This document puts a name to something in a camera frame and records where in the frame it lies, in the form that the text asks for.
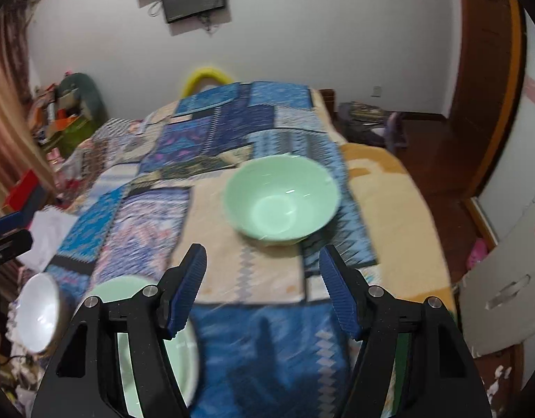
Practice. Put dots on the patchwork printed blanket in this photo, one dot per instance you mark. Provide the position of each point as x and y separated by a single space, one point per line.
163 209

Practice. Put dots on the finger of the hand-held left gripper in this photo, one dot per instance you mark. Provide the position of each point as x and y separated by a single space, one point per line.
4 223
10 248

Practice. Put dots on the yellow curved object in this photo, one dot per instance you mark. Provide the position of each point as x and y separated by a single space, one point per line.
198 76

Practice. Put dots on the yellow beige blanket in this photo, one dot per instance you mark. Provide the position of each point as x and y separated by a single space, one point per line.
402 209

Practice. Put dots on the white cabinet door pink print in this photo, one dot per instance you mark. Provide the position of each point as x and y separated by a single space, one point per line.
533 139

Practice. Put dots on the wooden door frame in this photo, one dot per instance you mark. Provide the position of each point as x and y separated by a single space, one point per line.
485 96

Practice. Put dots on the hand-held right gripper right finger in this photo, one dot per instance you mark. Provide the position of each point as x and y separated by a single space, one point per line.
337 291

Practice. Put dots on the light green bowl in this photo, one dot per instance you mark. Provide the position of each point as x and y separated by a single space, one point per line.
272 209

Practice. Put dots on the white foam scraps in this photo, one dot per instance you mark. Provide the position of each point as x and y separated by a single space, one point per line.
500 379

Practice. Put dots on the red box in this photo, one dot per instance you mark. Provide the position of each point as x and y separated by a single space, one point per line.
23 189

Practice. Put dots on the white cloth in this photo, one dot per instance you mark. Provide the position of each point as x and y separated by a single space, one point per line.
50 235

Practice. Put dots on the pink floor toy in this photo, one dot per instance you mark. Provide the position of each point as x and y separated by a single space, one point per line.
476 254

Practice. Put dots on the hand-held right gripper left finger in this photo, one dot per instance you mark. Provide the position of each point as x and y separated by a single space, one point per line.
189 287

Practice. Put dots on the dark green cushion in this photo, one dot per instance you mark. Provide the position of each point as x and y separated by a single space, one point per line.
87 96

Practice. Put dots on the white bowl with dark spots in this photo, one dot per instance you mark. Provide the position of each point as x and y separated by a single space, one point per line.
39 309

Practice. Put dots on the brown striped curtain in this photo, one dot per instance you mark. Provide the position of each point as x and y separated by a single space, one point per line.
10 117

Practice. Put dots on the light green plate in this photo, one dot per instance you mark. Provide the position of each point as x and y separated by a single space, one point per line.
187 357

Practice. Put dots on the white wall socket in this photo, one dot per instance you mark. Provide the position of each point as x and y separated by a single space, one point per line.
377 91

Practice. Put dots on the green cardboard box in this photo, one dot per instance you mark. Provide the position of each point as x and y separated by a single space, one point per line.
76 137

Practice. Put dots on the dark backpack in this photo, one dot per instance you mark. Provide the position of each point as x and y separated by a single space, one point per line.
363 126

